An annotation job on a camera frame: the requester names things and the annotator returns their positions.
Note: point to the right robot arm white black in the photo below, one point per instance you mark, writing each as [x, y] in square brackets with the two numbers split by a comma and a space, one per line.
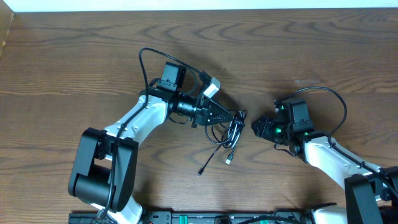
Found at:
[370, 190]

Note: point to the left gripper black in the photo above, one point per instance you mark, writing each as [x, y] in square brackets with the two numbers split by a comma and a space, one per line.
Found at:
[201, 111]

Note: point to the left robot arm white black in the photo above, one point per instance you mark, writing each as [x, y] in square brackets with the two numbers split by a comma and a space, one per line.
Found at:
[104, 168]

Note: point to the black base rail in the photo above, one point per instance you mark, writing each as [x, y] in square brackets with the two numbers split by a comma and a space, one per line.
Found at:
[280, 216]

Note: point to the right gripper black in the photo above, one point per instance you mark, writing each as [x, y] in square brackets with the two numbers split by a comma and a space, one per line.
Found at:
[264, 130]

